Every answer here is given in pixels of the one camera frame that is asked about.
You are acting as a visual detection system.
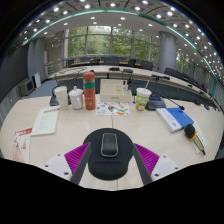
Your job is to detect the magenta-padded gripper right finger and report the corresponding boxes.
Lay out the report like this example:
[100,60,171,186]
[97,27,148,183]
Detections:
[132,143,181,186]

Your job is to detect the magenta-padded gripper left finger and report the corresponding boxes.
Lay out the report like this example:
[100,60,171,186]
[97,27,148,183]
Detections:
[43,142,93,186]

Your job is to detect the black computer mouse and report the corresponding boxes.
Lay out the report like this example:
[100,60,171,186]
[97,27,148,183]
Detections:
[100,132,119,158]

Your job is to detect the black mouse pad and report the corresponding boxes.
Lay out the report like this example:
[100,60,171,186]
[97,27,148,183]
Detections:
[82,127,135,181]

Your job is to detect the red and white leaflet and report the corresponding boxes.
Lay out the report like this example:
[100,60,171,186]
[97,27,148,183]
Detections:
[12,126,34,164]

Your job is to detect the black foam handheld microphone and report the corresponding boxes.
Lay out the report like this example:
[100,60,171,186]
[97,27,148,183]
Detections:
[184,123,207,156]

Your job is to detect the white paper leaflet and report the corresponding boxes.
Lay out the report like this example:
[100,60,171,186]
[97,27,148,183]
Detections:
[30,105,61,137]

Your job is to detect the blue and white book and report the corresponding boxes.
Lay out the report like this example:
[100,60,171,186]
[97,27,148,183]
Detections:
[155,106,195,134]

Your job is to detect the black desk microphone unit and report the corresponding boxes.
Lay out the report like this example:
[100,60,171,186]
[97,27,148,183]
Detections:
[49,94,61,107]
[145,91,185,111]

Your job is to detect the white paper cup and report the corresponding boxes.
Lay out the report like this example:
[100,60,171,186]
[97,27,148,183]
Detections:
[53,85,70,111]

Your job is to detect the green printed paper cup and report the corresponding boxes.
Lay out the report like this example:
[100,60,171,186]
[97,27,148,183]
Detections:
[135,79,153,112]

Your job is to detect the white lidded mug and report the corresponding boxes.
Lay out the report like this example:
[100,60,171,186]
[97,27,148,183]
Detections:
[68,85,85,111]

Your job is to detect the colourful sticker sheet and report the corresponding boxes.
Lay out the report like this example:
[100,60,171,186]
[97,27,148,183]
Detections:
[95,101,132,117]

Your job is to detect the red thermos bottle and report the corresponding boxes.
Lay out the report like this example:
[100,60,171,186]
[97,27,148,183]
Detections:
[82,70,97,111]

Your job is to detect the grey box appliance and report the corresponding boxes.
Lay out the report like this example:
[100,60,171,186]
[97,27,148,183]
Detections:
[18,79,35,97]

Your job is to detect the cream cardboard box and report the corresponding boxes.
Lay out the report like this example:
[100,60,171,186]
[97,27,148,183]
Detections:
[99,78,134,103]

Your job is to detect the white standing panel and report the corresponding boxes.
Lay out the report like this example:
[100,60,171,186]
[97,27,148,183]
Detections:
[31,71,42,89]

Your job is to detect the row of dark chairs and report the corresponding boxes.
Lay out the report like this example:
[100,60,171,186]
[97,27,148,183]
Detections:
[66,55,214,101]

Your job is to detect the ceiling spot lights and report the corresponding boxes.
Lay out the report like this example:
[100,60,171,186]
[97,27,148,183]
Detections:
[19,0,224,78]

